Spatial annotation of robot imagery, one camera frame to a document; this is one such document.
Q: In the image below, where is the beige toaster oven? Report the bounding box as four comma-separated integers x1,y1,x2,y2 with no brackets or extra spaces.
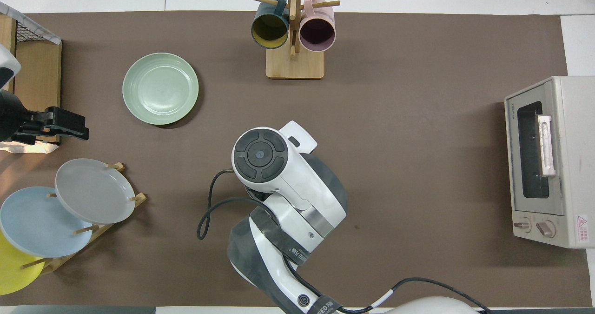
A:
504,76,595,249

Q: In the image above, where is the light blue plate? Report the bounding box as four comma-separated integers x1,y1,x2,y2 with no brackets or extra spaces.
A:
0,186,93,259

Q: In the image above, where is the wooden shelf with wire basket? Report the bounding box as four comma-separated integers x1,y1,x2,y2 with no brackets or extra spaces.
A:
0,2,62,154

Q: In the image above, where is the pink mug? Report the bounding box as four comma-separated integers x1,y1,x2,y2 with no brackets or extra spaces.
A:
298,0,337,53

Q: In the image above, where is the wooden plate rack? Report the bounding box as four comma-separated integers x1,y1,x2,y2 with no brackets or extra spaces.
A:
20,162,148,275

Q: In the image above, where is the dark teal mug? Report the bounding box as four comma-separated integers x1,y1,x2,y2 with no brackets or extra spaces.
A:
251,0,291,50

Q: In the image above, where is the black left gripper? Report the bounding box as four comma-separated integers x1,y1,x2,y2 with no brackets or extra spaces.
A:
9,107,90,146

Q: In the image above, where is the yellow plate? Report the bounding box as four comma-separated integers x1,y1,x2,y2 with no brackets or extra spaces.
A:
0,230,46,296

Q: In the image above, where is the light green plate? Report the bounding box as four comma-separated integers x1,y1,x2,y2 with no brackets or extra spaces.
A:
122,53,199,126

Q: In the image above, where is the brown table mat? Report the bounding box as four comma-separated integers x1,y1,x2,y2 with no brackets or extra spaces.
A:
0,11,592,307

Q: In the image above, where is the grey plate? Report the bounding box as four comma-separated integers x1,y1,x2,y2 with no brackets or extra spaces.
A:
55,158,137,225

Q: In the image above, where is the wooden mug tree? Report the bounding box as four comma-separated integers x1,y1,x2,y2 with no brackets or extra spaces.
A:
249,0,341,80

